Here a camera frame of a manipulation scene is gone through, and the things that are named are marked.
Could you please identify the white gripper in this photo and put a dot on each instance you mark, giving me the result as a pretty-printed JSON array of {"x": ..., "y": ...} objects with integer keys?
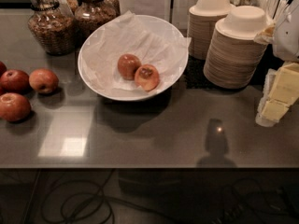
[{"x": 288, "y": 36}]

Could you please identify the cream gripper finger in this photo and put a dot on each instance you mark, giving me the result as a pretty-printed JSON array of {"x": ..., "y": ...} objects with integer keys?
[{"x": 269, "y": 111}]

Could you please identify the white ceramic bowl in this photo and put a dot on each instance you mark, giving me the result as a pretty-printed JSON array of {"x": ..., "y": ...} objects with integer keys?
[{"x": 102, "y": 87}]

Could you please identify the dark red apple on table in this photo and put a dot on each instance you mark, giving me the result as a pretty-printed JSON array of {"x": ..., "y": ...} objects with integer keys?
[{"x": 14, "y": 80}]

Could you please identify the front stack of paper bowls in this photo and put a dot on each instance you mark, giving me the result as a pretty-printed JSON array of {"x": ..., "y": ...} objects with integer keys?
[{"x": 233, "y": 55}]

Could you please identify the stack of paper bowls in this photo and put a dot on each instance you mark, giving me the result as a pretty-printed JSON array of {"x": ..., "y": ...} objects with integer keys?
[
  {"x": 233, "y": 55},
  {"x": 201, "y": 22}
]

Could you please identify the rear stack of paper bowls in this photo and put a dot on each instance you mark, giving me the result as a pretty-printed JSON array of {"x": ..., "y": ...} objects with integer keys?
[{"x": 201, "y": 22}]

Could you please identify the white paper liner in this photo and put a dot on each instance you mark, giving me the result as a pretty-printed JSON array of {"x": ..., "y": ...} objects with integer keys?
[{"x": 130, "y": 41}]

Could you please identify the glass cereal jar middle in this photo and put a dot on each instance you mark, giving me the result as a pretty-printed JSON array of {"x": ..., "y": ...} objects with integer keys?
[{"x": 92, "y": 14}]

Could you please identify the glass cereal jar front left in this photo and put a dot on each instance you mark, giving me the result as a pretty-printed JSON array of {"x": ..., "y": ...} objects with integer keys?
[{"x": 52, "y": 29}]

